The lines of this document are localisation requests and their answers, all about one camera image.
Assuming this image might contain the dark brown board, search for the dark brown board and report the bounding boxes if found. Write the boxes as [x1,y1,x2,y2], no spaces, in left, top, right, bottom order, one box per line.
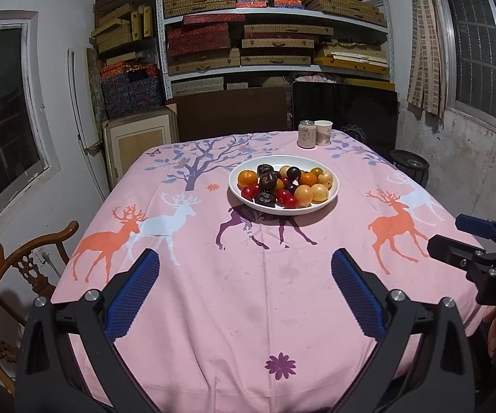
[174,88,288,142]

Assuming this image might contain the left window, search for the left window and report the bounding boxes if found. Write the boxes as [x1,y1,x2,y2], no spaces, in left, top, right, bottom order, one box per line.
[0,10,60,217]

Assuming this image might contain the beige curtain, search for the beige curtain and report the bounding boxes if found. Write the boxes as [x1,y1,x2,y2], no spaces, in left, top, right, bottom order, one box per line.
[408,0,446,119]

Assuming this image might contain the large orange mandarin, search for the large orange mandarin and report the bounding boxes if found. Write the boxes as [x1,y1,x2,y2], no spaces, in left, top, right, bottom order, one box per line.
[238,170,258,189]

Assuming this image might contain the right window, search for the right window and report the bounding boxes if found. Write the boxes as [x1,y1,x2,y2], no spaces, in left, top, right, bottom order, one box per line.
[437,0,496,128]

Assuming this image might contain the white oval plate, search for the white oval plate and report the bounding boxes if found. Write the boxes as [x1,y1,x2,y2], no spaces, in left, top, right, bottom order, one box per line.
[228,155,339,216]

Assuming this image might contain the black panel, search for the black panel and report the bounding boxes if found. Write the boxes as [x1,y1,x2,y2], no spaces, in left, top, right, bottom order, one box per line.
[292,81,399,159]

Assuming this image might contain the dark purple plum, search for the dark purple plum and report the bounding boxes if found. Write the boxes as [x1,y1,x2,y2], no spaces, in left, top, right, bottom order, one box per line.
[286,166,301,181]

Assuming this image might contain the red cherry tomato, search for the red cherry tomato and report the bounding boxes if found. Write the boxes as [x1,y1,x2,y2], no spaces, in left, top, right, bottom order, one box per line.
[282,194,298,209]

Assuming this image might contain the framed cardboard box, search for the framed cardboard box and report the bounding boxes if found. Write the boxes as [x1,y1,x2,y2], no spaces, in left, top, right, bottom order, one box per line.
[102,106,179,189]

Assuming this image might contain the pale yellow round fruit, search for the pale yellow round fruit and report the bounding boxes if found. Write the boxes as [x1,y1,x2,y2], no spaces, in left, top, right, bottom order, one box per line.
[294,184,313,208]

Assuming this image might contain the pink drink can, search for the pink drink can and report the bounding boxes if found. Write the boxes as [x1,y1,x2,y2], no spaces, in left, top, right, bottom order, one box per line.
[297,120,317,149]

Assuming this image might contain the metal storage shelf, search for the metal storage shelf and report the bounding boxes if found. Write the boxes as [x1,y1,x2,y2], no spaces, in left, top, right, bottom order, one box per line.
[156,0,393,98]

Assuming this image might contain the wooden chair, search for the wooden chair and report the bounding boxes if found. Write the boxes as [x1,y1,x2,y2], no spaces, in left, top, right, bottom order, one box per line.
[0,220,79,394]

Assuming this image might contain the paper cup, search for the paper cup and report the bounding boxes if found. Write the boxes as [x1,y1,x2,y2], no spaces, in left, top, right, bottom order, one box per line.
[315,120,333,146]

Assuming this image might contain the small yellow tomato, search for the small yellow tomato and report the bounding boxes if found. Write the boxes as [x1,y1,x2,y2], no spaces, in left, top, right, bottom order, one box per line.
[310,167,324,176]

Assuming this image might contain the black round stool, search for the black round stool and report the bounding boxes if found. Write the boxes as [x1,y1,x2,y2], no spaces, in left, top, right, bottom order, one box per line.
[390,149,430,188]

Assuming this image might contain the window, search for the window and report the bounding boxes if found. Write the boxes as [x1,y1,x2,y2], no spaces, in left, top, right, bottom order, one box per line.
[0,10,60,217]
[437,0,496,128]

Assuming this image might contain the striped pepino melon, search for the striped pepino melon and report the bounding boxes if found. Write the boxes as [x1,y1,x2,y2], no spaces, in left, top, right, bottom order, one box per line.
[317,172,334,190]
[310,184,329,203]

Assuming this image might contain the pink deer tablecloth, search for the pink deer tablecloth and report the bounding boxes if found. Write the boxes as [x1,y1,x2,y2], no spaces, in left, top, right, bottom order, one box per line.
[53,131,485,412]

